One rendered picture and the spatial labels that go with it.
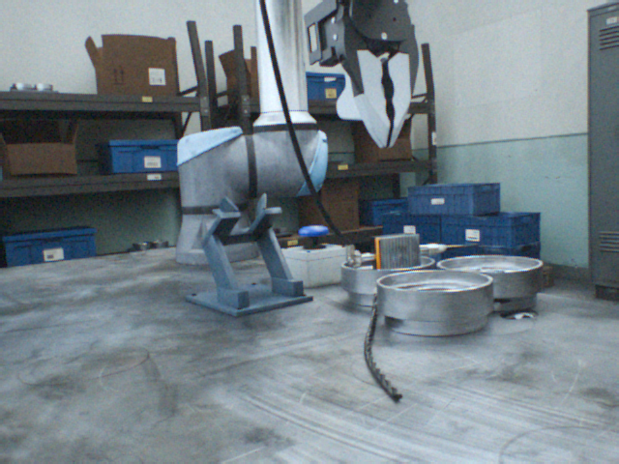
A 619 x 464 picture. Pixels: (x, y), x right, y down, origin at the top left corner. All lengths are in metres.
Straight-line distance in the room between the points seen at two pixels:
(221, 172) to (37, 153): 2.98
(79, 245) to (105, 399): 3.61
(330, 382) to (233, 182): 0.66
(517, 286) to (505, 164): 4.73
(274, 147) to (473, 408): 0.75
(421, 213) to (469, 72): 1.55
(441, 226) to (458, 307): 4.04
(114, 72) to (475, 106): 3.06
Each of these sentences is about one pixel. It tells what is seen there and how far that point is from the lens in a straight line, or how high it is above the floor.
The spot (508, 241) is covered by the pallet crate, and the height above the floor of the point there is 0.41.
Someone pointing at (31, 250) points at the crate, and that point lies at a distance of 4.00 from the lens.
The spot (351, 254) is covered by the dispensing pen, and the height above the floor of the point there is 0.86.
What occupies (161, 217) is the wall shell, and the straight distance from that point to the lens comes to 4.70.
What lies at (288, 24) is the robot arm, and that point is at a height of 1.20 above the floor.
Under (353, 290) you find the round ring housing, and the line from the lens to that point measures 0.64.
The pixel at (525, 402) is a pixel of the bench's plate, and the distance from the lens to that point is 0.40.
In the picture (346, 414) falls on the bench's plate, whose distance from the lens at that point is 0.37.
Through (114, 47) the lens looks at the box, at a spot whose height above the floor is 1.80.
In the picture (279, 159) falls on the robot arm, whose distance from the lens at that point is 1.05.
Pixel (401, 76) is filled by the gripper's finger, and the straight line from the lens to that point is 0.61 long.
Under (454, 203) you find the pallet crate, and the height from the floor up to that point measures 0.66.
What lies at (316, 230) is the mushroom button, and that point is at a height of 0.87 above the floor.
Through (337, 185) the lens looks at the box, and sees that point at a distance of 4.81.
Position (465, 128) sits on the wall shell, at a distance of 5.63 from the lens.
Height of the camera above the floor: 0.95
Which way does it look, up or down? 6 degrees down
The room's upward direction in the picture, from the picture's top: 3 degrees counter-clockwise
